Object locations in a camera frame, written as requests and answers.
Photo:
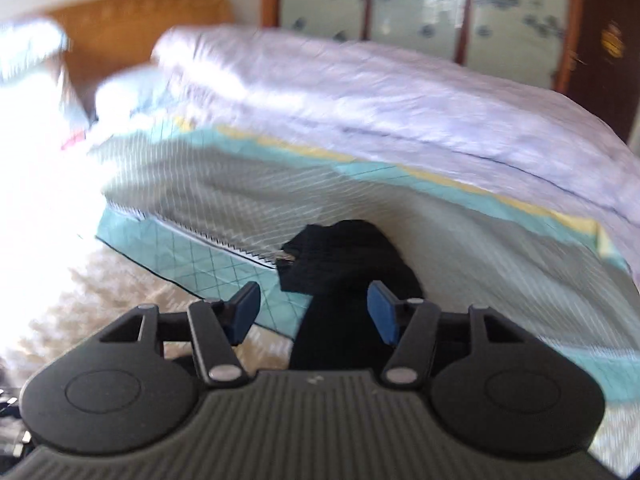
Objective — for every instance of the lilac quilt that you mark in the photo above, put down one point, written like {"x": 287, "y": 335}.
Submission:
{"x": 375, "y": 105}

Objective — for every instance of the light blue pillow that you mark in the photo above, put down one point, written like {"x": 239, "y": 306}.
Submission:
{"x": 127, "y": 92}

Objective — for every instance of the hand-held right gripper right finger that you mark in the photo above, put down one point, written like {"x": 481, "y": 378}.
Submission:
{"x": 382, "y": 312}

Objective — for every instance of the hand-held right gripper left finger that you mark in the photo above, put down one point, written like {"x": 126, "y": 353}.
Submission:
{"x": 242, "y": 310}

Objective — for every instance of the patterned bed sheet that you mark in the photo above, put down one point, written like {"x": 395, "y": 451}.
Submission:
{"x": 450, "y": 240}

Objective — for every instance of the small floral pillow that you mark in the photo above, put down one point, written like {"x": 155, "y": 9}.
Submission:
{"x": 27, "y": 45}

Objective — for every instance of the wooden headboard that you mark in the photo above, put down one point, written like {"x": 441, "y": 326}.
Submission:
{"x": 130, "y": 30}

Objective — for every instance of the wardrobe with printed glass doors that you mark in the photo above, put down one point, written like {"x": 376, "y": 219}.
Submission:
{"x": 425, "y": 5}

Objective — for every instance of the black pants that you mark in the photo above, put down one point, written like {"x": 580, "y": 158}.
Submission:
{"x": 340, "y": 260}

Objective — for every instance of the gold door ornament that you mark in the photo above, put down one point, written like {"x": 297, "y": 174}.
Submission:
{"x": 613, "y": 40}

